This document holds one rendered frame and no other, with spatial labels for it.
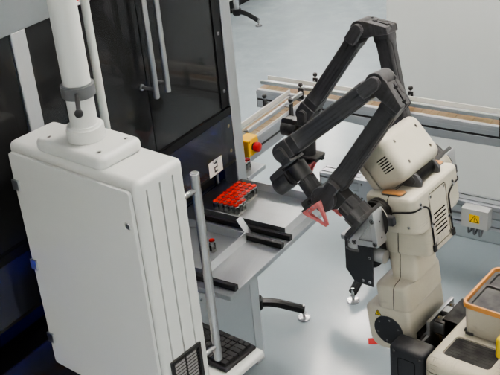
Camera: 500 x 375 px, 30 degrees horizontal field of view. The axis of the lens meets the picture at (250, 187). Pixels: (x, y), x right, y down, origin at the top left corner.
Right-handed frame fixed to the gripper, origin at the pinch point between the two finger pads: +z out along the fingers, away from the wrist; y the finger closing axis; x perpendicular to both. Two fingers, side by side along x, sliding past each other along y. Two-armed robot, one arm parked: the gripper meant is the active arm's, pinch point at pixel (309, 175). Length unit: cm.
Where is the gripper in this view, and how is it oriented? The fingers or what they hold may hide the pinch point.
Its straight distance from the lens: 332.7
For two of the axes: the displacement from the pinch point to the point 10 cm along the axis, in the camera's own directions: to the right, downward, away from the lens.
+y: -8.4, -2.1, 5.1
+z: 0.6, 8.8, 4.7
